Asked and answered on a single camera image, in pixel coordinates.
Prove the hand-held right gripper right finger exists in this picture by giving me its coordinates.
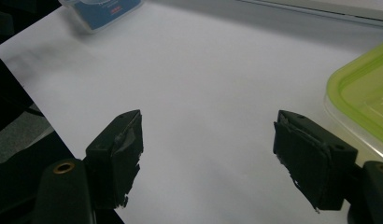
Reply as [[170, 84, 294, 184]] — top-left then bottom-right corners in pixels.
[[273, 109, 359, 214]]

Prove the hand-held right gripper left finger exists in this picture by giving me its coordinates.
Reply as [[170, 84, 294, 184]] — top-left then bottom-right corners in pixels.
[[83, 109, 145, 210]]

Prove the clear container with green lid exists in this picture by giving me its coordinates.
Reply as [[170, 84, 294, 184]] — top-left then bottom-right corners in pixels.
[[323, 40, 383, 162]]

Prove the clear container with blue lid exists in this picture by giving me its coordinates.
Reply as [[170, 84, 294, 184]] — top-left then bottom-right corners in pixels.
[[58, 0, 144, 34]]

